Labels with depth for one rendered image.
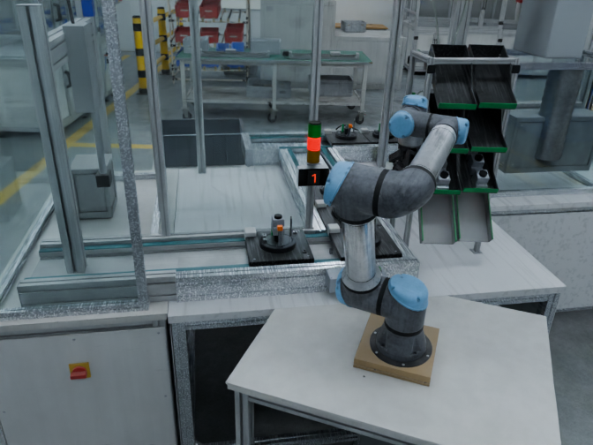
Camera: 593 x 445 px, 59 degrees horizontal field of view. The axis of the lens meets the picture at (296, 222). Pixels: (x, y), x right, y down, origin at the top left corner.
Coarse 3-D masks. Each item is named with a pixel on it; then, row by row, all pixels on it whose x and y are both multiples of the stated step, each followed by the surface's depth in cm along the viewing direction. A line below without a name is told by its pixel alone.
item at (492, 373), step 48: (288, 336) 171; (336, 336) 171; (480, 336) 174; (528, 336) 174; (240, 384) 151; (288, 384) 151; (336, 384) 152; (384, 384) 153; (432, 384) 153; (480, 384) 154; (528, 384) 154; (384, 432) 139; (432, 432) 138; (480, 432) 138; (528, 432) 139
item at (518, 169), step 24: (528, 72) 252; (552, 72) 254; (528, 96) 258; (552, 96) 260; (576, 96) 262; (528, 120) 263; (576, 120) 268; (528, 144) 269; (576, 144) 274; (504, 168) 273; (528, 168) 276; (552, 168) 278; (576, 168) 281
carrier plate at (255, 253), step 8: (256, 232) 211; (264, 232) 211; (288, 232) 212; (248, 240) 205; (256, 240) 205; (296, 240) 206; (304, 240) 206; (248, 248) 199; (256, 248) 200; (296, 248) 200; (304, 248) 201; (248, 256) 194; (256, 256) 194; (264, 256) 194; (272, 256) 195; (280, 256) 195; (288, 256) 195; (296, 256) 195; (304, 256) 195; (312, 256) 195; (256, 264) 191; (264, 264) 192; (272, 264) 192; (280, 264) 193; (288, 264) 194
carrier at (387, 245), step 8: (328, 224) 215; (336, 224) 215; (376, 224) 209; (328, 232) 213; (336, 232) 213; (376, 232) 210; (384, 232) 215; (336, 240) 207; (376, 240) 204; (384, 240) 208; (392, 240) 209; (336, 248) 202; (376, 248) 202; (384, 248) 203; (392, 248) 203; (344, 256) 196; (384, 256) 199; (392, 256) 199; (400, 256) 200
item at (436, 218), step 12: (432, 204) 208; (444, 204) 208; (420, 216) 203; (432, 216) 207; (444, 216) 207; (420, 228) 203; (432, 228) 205; (444, 228) 205; (420, 240) 202; (432, 240) 204; (444, 240) 204; (456, 240) 199
